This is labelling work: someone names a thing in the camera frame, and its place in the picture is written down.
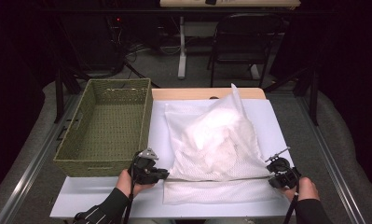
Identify white mesh laundry bag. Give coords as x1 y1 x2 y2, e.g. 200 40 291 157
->
162 83 284 205

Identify black folding chair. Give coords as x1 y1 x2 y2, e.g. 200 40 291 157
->
206 12 285 89

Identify left hand-held gripper cable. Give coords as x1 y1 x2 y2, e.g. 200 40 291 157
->
122 153 142 224

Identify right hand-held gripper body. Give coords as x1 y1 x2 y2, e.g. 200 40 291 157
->
265 147 302 189

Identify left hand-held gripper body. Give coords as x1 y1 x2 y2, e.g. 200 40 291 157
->
128 147 159 185

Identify person's right hand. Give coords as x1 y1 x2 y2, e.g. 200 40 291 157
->
284 178 321 203

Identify green woven basket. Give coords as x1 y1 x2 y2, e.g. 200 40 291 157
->
52 77 154 177

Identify dark cabinet with red light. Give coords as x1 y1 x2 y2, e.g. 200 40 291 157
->
62 12 126 72

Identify bundle of floor cables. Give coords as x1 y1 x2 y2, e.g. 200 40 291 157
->
105 15 161 89

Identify desk with white legs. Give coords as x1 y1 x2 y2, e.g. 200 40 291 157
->
159 0 301 81

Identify hand-held gripper cable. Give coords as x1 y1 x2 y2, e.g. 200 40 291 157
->
282 172 301 224
122 153 142 224

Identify white cloth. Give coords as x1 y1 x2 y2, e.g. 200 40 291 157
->
189 99 253 169

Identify white table cover sheet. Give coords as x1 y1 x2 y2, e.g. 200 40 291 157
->
49 98 295 218

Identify metal floor rail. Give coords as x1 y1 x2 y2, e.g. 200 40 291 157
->
0 92 82 224
295 92 366 224

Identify right hand-held gripper cable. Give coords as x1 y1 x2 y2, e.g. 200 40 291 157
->
282 172 301 224

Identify black metal stand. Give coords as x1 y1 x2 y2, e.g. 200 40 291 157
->
53 65 83 124
263 62 320 126

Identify person's left hand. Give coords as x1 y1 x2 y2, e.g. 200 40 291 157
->
116 169 155 198

